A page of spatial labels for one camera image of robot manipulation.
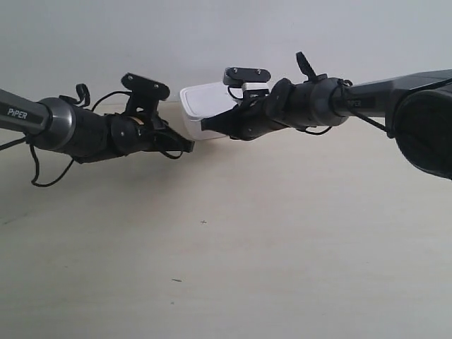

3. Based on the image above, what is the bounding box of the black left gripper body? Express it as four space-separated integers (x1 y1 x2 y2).
133 118 170 155

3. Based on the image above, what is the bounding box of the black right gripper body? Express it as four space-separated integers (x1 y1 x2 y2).
230 98 279 141

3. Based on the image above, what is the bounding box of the white lidded plastic container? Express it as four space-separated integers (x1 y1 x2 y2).
179 82 242 141

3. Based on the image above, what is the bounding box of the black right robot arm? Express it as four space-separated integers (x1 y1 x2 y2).
201 69 451 179

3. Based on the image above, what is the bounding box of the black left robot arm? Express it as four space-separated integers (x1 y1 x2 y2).
1 90 194 164

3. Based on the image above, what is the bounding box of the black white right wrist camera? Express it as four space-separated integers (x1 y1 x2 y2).
222 66 271 104

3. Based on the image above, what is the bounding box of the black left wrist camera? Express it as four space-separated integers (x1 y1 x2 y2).
121 73 170 125

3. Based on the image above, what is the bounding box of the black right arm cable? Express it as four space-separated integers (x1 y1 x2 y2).
295 52 395 138

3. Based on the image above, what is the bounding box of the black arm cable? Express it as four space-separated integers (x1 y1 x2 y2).
0 83 188 188
295 52 395 138

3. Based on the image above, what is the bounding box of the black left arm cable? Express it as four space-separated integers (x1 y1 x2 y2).
0 83 188 188

